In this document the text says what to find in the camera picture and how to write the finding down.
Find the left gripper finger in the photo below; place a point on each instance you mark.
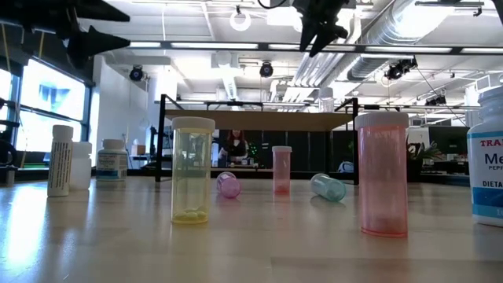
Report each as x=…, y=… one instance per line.
x=90, y=45
x=98, y=11

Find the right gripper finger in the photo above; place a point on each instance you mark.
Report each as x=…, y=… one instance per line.
x=330, y=33
x=307, y=35

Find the white bottle blue label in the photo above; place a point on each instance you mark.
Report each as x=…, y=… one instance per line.
x=112, y=161

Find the plain white plastic bottle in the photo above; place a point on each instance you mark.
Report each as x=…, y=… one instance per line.
x=83, y=169

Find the pink transparent pill vial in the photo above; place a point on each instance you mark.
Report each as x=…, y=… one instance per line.
x=281, y=169
x=383, y=177

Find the teal transparent pill vial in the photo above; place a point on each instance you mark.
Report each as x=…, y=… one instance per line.
x=328, y=187

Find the purple transparent pill vial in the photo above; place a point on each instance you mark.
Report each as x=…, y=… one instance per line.
x=229, y=185

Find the large white supplement bottle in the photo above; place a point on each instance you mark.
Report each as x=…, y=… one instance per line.
x=487, y=165

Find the wooden shelf black metal legs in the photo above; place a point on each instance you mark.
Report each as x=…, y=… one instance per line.
x=255, y=120

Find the black ceiling spotlight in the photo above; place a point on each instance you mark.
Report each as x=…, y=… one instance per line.
x=436, y=100
x=399, y=70
x=136, y=73
x=266, y=69

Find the large window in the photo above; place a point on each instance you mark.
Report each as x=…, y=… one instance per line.
x=51, y=98

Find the black overhead beam with lights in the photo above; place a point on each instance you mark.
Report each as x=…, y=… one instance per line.
x=165, y=45

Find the person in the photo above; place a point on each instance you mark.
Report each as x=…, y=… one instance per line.
x=235, y=147

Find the black background equipment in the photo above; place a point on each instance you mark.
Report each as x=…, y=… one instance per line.
x=8, y=151

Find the white rounded device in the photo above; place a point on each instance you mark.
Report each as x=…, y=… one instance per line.
x=346, y=167

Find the small green potted plant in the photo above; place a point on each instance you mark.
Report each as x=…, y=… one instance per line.
x=424, y=151

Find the black monitor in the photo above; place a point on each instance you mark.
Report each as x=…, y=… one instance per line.
x=448, y=139

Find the white small cap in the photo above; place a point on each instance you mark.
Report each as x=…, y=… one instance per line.
x=192, y=177

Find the silver ventilation duct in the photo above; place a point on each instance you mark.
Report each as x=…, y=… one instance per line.
x=393, y=31

